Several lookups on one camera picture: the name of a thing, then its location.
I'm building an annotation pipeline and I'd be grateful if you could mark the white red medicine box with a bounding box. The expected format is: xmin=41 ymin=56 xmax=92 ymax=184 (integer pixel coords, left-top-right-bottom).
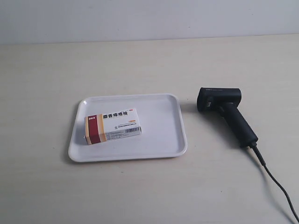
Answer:
xmin=85 ymin=108 xmax=142 ymax=145

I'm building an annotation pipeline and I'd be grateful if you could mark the black scanner cable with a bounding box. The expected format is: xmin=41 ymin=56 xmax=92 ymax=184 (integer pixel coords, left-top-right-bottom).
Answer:
xmin=249 ymin=144 xmax=299 ymax=224

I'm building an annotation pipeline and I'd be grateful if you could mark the white plastic tray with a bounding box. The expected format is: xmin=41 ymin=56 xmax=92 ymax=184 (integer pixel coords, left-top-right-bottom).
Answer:
xmin=68 ymin=93 xmax=187 ymax=162

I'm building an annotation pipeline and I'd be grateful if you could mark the black handheld barcode scanner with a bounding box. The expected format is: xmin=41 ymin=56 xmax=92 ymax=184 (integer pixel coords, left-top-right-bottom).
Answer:
xmin=197 ymin=87 xmax=258 ymax=147

